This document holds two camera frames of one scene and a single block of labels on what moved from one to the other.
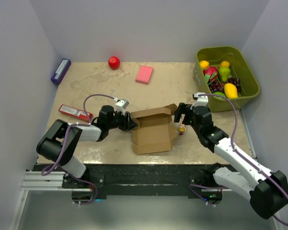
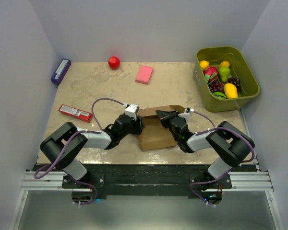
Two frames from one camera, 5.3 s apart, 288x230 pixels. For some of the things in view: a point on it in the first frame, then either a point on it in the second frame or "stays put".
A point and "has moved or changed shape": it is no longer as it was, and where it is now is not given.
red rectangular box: x=76 y=113 stays put
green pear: x=224 y=72 stays put
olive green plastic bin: x=249 y=86 stays put
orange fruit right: x=224 y=63 stays put
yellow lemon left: x=204 y=64 stays put
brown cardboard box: x=156 y=131 has moved or changed shape
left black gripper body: x=119 y=120 -> x=134 y=128
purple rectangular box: x=61 y=70 stays put
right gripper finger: x=184 y=108 -> x=172 y=114
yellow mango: x=231 y=91 stays put
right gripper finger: x=177 y=116 -> x=162 y=113
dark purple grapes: x=218 y=86 stays put
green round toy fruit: x=218 y=93 stays put
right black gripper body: x=188 y=120 -> x=166 y=123
